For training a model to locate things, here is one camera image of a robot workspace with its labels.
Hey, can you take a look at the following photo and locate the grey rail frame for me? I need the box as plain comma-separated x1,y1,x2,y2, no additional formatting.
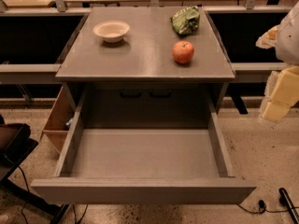
0,7,91,84
204,6,291,82

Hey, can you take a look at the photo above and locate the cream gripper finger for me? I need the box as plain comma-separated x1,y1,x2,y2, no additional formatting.
262,66,299,122

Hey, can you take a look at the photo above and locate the grey right rail frame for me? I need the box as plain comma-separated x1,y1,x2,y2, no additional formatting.
204,6,291,82

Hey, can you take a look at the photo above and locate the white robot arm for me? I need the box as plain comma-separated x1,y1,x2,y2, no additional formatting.
256,2,299,126

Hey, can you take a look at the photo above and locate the red apple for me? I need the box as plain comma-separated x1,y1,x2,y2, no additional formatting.
172,40,194,64

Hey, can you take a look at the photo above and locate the black bar on floor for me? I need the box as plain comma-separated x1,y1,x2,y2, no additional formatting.
278,188,299,224

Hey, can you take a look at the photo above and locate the white bowl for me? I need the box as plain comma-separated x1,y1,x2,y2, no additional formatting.
93,21,130,43

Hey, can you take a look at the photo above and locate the grey drawer cabinet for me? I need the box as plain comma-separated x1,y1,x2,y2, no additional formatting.
56,7,234,128

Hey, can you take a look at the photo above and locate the black floor cable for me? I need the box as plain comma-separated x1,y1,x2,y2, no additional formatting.
236,199,299,215

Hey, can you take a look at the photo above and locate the grey left rail frame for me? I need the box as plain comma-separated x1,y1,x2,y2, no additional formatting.
0,7,91,84

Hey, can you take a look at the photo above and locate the cardboard box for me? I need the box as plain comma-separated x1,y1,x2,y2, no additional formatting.
43,88,74,152

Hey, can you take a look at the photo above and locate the grey top drawer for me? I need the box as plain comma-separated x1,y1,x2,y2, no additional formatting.
32,88,256,204

